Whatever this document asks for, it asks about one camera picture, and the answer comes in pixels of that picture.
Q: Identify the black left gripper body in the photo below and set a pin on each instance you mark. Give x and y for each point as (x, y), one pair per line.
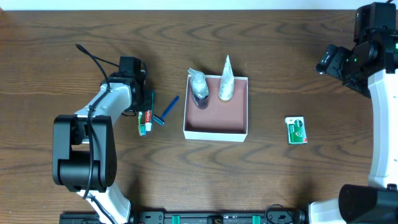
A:
(148, 101)

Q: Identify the green white toothbrush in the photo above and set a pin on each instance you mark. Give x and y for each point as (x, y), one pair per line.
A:
(141, 126)

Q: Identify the Colgate toothpaste tube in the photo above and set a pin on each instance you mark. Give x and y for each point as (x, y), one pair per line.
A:
(149, 111)

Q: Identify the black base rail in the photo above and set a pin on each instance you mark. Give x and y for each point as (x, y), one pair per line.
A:
(274, 215)

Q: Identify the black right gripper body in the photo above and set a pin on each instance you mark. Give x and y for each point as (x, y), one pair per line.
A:
(328, 59)

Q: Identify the white cream tube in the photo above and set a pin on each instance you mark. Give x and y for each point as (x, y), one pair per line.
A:
(226, 88)

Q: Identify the green soap box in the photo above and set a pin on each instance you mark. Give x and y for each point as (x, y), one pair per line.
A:
(296, 132)

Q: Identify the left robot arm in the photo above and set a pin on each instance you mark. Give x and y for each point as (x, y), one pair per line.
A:
(84, 153)

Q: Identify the clear soap pump bottle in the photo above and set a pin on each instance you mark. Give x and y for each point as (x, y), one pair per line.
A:
(199, 88)

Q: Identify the white box pink interior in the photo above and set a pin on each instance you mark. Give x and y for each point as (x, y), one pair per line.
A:
(220, 121)

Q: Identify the blue disposable razor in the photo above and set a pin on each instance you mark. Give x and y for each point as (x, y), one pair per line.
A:
(160, 119)

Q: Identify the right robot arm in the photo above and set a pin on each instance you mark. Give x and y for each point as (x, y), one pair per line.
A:
(369, 68)

